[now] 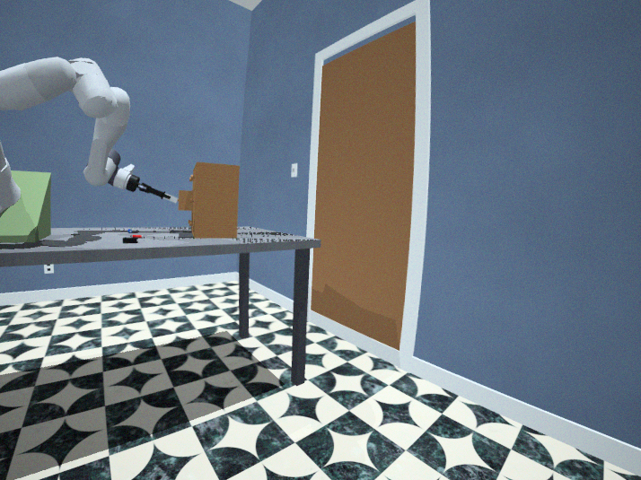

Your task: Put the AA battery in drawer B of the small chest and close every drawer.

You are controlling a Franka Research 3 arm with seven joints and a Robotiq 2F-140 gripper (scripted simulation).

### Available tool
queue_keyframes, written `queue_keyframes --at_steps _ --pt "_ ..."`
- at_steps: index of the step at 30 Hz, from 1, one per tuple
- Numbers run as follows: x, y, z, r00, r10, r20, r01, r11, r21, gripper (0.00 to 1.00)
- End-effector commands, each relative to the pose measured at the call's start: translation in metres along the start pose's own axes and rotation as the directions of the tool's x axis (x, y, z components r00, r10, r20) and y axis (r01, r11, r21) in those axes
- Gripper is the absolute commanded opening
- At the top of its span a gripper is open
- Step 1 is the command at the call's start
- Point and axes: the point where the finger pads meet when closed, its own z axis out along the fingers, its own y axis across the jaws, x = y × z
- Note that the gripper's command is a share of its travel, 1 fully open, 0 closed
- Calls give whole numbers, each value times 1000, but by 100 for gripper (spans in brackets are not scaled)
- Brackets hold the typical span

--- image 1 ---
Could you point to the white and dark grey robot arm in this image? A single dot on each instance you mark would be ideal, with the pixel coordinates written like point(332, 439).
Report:
point(29, 84)

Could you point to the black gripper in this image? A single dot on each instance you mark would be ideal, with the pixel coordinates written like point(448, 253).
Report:
point(132, 185)

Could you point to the brown wooden chest of drawers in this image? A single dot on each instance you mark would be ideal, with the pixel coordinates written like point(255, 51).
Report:
point(216, 200)

